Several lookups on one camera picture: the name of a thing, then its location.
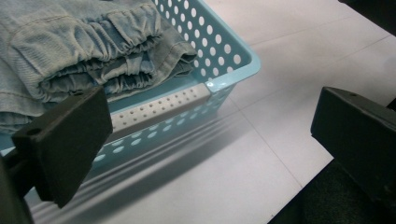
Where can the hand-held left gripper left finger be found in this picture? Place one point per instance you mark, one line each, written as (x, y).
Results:
(65, 146)

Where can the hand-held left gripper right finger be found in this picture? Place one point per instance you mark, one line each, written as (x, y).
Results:
(355, 137)

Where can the light blue denim pants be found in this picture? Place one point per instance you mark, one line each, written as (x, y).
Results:
(81, 53)

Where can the light blue perforated plastic basket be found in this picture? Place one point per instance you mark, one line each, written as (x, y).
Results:
(214, 46)

